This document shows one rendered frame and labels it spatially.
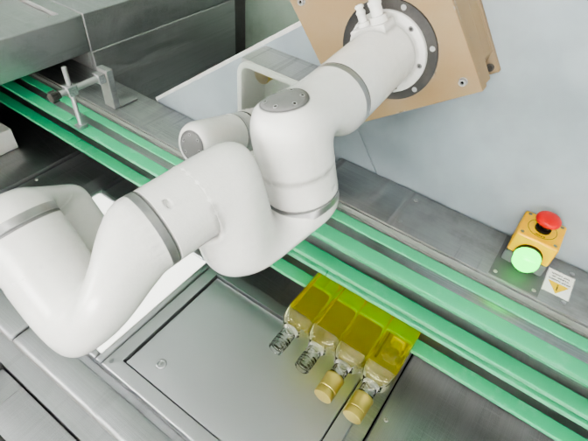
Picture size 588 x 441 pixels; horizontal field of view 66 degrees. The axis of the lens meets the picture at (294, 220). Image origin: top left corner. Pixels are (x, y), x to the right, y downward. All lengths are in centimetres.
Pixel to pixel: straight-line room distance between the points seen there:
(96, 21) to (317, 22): 87
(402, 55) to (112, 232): 46
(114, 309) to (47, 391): 63
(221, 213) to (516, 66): 53
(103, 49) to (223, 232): 115
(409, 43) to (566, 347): 53
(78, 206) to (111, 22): 103
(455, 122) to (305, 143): 41
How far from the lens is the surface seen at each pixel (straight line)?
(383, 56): 65
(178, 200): 44
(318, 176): 53
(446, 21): 71
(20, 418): 107
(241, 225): 48
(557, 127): 82
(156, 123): 127
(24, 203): 49
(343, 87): 57
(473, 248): 89
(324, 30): 80
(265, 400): 95
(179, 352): 100
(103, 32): 155
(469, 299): 83
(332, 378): 82
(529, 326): 85
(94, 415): 98
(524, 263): 84
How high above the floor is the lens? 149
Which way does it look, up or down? 38 degrees down
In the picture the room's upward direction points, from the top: 134 degrees counter-clockwise
